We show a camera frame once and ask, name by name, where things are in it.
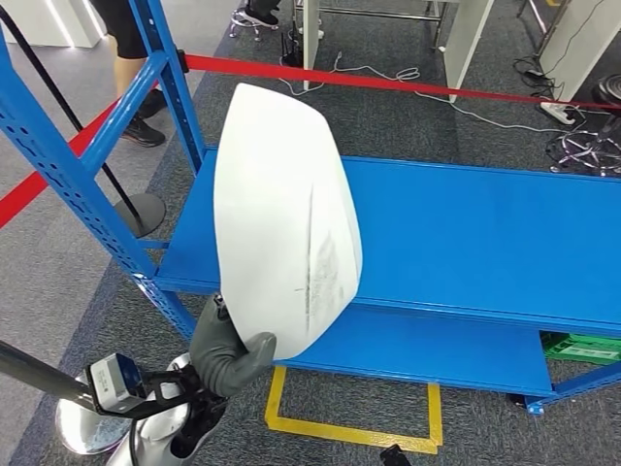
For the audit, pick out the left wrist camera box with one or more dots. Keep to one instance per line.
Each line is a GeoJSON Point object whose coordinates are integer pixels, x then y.
{"type": "Point", "coordinates": [114, 382]}

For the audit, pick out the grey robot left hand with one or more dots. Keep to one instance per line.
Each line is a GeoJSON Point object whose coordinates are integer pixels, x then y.
{"type": "Point", "coordinates": [218, 360]}

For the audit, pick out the white display plinth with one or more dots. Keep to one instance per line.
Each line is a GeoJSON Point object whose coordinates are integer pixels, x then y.
{"type": "Point", "coordinates": [53, 22]}

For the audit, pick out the chrome chair base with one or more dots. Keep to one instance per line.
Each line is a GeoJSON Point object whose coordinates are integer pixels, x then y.
{"type": "Point", "coordinates": [587, 154]}

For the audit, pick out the white power strip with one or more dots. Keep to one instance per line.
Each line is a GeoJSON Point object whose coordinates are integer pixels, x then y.
{"type": "Point", "coordinates": [555, 113]}

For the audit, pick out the person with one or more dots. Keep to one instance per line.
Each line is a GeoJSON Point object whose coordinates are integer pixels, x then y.
{"type": "Point", "coordinates": [121, 38]}
{"type": "Point", "coordinates": [262, 16]}

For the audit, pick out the chrome stool base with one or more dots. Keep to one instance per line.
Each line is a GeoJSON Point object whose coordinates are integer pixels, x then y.
{"type": "Point", "coordinates": [242, 24]}

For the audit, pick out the white curved plastic part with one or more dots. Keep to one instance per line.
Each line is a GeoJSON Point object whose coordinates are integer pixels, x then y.
{"type": "Point", "coordinates": [281, 219]}

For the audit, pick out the white desk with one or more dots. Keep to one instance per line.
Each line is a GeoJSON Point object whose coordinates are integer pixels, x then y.
{"type": "Point", "coordinates": [582, 45]}
{"type": "Point", "coordinates": [465, 45]}

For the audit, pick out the green plastic crate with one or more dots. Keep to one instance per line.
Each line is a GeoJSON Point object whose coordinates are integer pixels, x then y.
{"type": "Point", "coordinates": [582, 352]}

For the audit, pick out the black round base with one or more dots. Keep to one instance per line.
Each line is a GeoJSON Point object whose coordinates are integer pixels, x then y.
{"type": "Point", "coordinates": [609, 90]}

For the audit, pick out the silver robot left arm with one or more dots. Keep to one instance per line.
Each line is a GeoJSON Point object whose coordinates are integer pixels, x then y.
{"type": "Point", "coordinates": [155, 431]}

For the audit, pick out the blue metal shelf rack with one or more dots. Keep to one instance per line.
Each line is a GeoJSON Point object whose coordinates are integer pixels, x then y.
{"type": "Point", "coordinates": [485, 244]}

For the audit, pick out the black stanchion post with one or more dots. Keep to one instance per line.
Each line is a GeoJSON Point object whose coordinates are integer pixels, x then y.
{"type": "Point", "coordinates": [143, 215]}

